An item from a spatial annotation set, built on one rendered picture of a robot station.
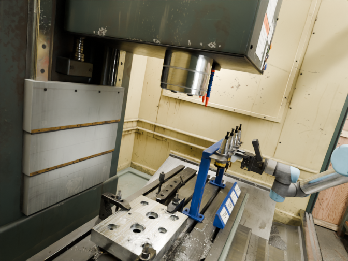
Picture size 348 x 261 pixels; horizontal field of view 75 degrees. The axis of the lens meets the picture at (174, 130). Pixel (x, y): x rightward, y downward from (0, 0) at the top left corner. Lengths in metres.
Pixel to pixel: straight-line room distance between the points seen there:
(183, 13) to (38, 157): 0.71
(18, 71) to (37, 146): 0.26
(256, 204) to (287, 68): 0.93
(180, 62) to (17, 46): 0.52
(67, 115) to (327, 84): 1.49
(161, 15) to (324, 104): 1.28
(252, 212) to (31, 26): 1.52
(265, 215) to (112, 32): 1.40
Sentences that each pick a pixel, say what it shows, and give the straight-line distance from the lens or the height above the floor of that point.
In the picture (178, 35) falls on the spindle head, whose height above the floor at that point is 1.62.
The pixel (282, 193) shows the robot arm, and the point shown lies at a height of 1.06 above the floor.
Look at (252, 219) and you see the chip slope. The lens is 1.65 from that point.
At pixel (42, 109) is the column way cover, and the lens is 0.92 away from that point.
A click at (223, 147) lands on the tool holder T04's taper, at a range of 1.04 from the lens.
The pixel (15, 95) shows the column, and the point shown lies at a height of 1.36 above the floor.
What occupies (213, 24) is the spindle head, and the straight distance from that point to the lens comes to 0.64.
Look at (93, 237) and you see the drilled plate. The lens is 0.87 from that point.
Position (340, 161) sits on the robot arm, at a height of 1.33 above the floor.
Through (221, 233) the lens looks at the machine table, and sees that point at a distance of 1.11.
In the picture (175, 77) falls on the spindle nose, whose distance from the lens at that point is 0.71.
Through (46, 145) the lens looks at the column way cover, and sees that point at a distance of 0.98.
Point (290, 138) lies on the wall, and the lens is 1.74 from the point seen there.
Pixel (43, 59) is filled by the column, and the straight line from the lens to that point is 0.91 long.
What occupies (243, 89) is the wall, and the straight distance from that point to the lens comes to 1.74.
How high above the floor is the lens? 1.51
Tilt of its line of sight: 13 degrees down
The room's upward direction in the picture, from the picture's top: 11 degrees clockwise
